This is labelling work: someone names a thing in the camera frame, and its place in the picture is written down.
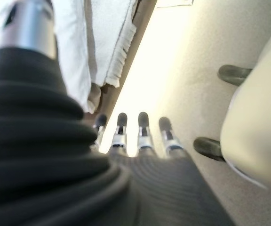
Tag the brown bed base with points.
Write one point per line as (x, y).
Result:
(146, 9)

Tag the white duvet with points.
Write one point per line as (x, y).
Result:
(74, 35)

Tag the white sheeted mattress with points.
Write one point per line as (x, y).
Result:
(122, 54)

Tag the silver left robot leg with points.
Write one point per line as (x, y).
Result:
(255, 129)

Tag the printed paper sheet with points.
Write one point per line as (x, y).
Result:
(175, 2)

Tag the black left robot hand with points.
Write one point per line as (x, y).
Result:
(55, 164)

